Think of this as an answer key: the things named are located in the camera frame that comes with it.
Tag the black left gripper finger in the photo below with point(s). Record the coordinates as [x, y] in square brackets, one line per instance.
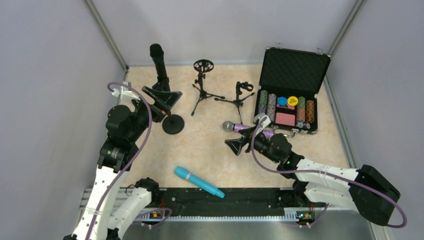
[156, 95]
[170, 98]

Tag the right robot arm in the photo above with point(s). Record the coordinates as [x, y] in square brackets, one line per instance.
[363, 190]

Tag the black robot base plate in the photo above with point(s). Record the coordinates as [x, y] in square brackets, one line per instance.
[251, 201]

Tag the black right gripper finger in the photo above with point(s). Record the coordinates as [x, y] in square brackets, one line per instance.
[250, 131]
[237, 145]

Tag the teal toy microphone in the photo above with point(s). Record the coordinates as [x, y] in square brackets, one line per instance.
[186, 175]

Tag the black poker chip case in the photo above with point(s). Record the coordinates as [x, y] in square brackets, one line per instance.
[290, 72]

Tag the black round-base mic stand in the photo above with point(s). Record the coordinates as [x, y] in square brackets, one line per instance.
[172, 123]

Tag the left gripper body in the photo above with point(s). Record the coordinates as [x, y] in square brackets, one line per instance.
[156, 108]

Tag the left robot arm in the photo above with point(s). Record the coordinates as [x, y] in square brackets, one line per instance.
[127, 133]

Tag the brown poker chip stack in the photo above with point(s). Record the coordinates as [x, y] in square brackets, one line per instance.
[310, 111]

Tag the blue orange poker chip stack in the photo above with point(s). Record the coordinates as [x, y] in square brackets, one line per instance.
[271, 106]

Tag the black tripod shock-mount stand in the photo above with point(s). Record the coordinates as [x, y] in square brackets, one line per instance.
[203, 66]

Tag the purple poker chip stack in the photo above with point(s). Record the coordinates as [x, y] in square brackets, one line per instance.
[263, 102]

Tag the white cable duct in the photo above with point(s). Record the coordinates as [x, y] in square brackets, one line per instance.
[299, 218]

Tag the black tripod stand with clip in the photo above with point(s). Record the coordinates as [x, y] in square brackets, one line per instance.
[238, 101]

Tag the yellow dealer chip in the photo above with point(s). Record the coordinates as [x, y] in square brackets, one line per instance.
[292, 101]

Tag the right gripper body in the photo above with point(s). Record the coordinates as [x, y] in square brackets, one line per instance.
[250, 141]

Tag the blue dealer chip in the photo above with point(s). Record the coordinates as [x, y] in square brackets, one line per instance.
[282, 101]

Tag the green poker chip stack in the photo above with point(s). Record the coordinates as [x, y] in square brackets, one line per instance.
[301, 109]

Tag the black microphone orange end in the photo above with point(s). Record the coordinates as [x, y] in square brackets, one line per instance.
[157, 55]

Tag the red playing card deck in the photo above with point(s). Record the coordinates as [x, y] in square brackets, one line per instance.
[285, 119]

